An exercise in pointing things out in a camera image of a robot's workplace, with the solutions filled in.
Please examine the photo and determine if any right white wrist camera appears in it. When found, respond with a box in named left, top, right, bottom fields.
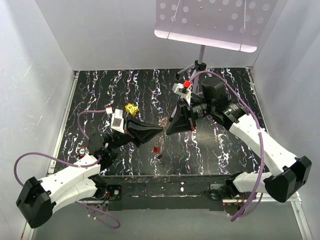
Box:
left=172, top=80, right=192, bottom=105

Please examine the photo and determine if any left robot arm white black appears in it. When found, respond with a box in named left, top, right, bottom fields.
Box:
left=16, top=116, right=164, bottom=229

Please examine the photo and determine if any purple cable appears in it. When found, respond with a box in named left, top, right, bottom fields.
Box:
left=13, top=106, right=121, bottom=229
left=188, top=70, right=266, bottom=223

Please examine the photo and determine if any yellow owl number block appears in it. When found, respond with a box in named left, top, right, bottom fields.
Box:
left=125, top=103, right=140, bottom=116

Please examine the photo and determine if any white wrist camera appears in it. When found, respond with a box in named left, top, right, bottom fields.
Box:
left=172, top=80, right=192, bottom=105
left=110, top=109, right=125, bottom=134

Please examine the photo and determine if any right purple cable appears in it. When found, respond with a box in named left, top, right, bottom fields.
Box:
left=188, top=70, right=266, bottom=223

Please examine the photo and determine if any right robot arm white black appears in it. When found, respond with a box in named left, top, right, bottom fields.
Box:
left=166, top=76, right=312, bottom=203

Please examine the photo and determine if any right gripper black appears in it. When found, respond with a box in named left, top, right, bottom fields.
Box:
left=165, top=98, right=214, bottom=135

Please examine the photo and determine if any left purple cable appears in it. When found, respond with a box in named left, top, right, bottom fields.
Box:
left=13, top=106, right=121, bottom=229

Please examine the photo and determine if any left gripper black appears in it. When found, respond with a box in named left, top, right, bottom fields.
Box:
left=108, top=115, right=163, bottom=151

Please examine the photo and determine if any red owl number block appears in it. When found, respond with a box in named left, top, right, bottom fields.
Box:
left=77, top=146, right=89, bottom=158

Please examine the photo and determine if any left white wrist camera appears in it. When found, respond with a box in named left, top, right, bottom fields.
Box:
left=110, top=109, right=125, bottom=134

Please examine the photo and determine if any lilac music stand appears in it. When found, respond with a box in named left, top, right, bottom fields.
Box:
left=153, top=0, right=279, bottom=81

